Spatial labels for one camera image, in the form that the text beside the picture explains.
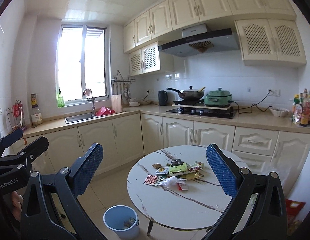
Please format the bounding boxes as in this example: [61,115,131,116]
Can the green seaweed packet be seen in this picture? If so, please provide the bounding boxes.
[169,163,188,176]

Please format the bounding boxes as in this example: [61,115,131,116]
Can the ginger piece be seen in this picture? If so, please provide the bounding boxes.
[152,164,162,169]

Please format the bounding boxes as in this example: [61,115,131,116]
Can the black snack wrapper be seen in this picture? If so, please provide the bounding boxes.
[171,159,183,167]

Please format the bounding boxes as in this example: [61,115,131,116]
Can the yellow seasoning packet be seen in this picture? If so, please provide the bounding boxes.
[156,167,169,176]

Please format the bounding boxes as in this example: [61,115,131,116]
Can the red checkered snack packet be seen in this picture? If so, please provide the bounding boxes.
[143,174,162,186]

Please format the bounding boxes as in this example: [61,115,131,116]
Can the blue plastic trash bucket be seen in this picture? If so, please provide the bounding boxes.
[103,205,140,239]

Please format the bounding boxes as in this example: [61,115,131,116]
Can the chrome kitchen faucet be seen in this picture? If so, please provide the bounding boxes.
[83,88,96,115]

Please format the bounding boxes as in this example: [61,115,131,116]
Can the kitchen window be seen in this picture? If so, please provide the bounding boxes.
[56,24,109,106]

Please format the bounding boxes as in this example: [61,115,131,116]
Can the person's left hand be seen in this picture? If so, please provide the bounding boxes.
[11,191,24,221]

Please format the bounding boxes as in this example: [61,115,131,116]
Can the round white marble table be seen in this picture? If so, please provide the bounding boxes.
[126,144,250,230]

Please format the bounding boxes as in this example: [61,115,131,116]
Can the lower cream base cabinets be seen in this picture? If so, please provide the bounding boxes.
[12,111,310,193]

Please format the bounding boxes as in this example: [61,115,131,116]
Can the black gas stove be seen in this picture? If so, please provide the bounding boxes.
[167,107,237,119]

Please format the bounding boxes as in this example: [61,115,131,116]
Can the red utensil rack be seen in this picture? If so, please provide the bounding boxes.
[6,100,27,131]

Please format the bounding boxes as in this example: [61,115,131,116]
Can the stainless steel sink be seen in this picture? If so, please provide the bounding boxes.
[64,113,97,124]

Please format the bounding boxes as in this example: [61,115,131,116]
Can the large glass jar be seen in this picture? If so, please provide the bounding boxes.
[31,93,43,126]

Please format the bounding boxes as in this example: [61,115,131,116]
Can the red plastic basin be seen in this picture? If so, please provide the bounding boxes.
[95,106,115,116]

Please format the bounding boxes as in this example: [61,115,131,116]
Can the green electric cooking pot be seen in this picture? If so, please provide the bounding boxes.
[204,88,233,107]

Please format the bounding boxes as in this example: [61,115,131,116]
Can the green dish soap bottle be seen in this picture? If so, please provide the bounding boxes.
[57,90,65,108]

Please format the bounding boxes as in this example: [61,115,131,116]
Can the red box on floor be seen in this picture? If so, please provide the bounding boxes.
[285,199,305,225]

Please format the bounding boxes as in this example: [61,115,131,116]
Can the white bowl on counter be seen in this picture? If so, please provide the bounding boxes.
[269,107,290,118]

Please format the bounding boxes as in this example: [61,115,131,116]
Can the wooden cutting board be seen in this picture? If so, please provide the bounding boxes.
[111,94,122,113]

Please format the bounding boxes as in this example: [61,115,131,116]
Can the black wok with lid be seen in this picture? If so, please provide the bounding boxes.
[166,86,205,101]

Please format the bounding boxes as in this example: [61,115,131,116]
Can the stacked white dishes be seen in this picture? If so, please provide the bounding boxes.
[129,98,140,107]

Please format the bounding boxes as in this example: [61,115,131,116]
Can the condiment bottles group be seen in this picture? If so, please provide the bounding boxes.
[291,88,310,127]

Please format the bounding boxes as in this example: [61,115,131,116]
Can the black electric kettle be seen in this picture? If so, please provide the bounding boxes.
[158,90,168,106]

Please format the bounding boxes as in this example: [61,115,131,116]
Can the black range hood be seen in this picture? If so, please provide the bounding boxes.
[158,28,240,57]

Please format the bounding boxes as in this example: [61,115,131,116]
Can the black power cable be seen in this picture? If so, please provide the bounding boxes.
[228,89,274,115]

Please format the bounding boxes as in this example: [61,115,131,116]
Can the hanging utensil rail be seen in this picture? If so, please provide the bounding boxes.
[111,70,135,98]

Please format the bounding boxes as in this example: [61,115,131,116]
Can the upper cream wall cabinets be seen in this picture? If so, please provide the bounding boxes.
[123,0,307,76]

